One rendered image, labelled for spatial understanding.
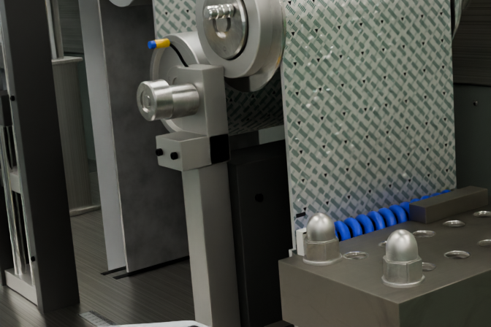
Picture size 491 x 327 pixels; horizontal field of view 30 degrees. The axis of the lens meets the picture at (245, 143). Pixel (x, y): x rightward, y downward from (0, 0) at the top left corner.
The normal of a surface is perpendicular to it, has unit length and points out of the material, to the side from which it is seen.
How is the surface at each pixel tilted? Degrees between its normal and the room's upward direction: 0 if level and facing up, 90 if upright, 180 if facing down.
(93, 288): 0
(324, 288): 90
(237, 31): 90
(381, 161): 90
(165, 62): 90
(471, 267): 0
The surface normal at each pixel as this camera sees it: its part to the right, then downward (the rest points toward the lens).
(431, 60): 0.58, 0.11
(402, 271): -0.42, 0.21
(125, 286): -0.07, -0.98
